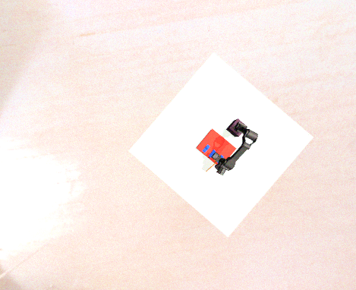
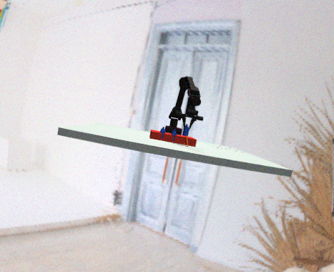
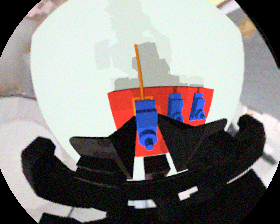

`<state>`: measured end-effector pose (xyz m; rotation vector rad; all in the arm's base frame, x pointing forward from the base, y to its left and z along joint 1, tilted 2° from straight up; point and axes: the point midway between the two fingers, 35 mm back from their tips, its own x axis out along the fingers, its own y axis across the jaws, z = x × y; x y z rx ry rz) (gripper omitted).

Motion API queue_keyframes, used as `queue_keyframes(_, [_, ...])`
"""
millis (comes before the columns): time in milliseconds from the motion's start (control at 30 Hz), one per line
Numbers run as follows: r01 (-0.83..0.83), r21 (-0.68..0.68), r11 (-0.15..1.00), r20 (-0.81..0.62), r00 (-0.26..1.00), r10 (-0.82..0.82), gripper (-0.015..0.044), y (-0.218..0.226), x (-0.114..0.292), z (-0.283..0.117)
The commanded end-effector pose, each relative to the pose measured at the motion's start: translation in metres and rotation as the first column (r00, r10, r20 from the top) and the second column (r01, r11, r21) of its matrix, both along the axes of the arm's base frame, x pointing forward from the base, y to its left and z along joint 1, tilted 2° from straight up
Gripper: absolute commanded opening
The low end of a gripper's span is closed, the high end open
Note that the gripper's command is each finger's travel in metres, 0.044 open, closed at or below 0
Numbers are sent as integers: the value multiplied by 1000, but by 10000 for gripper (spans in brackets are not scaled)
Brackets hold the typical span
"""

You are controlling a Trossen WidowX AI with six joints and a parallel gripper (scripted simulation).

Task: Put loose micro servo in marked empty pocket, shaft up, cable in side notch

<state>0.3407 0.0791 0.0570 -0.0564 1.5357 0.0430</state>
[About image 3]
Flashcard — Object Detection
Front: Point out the red flat deck plate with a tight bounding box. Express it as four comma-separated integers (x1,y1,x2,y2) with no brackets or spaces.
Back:
107,85,214,157

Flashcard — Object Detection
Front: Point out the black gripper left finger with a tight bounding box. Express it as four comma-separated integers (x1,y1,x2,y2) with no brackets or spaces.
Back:
69,116,137,180

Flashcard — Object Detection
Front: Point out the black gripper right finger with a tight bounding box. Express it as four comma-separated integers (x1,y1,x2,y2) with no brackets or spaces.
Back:
157,113,228,173

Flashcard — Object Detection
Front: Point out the blue micro servo with orange cable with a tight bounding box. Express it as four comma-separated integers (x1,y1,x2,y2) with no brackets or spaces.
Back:
135,44,157,151

